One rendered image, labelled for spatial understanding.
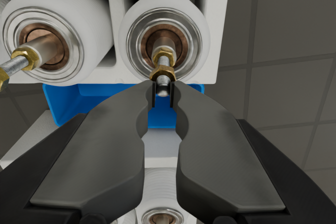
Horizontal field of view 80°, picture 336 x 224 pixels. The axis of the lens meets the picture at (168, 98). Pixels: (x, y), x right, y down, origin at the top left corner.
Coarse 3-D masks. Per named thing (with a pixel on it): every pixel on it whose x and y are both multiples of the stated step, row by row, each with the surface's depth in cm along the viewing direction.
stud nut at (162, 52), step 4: (160, 48) 17; (164, 48) 17; (156, 52) 17; (160, 52) 17; (164, 52) 17; (168, 52) 17; (156, 56) 17; (168, 56) 17; (172, 56) 17; (156, 60) 17; (172, 60) 17; (156, 64) 17; (172, 64) 17
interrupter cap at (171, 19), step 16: (144, 16) 18; (160, 16) 18; (176, 16) 18; (128, 32) 19; (144, 32) 19; (160, 32) 19; (176, 32) 19; (192, 32) 19; (128, 48) 20; (144, 48) 20; (176, 48) 20; (192, 48) 20; (144, 64) 21; (176, 64) 21; (192, 64) 21; (176, 80) 22
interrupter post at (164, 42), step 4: (156, 40) 19; (160, 40) 19; (164, 40) 18; (168, 40) 19; (156, 44) 18; (160, 44) 17; (164, 44) 17; (168, 44) 18; (172, 44) 19; (156, 48) 17; (168, 48) 17; (172, 48) 17; (152, 52) 17; (172, 52) 17; (152, 56) 18; (152, 60) 18
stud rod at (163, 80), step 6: (162, 60) 16; (168, 60) 16; (156, 78) 14; (162, 78) 13; (168, 78) 13; (156, 84) 13; (162, 84) 12; (168, 84) 13; (156, 90) 12; (162, 90) 13; (168, 90) 13; (162, 96) 13
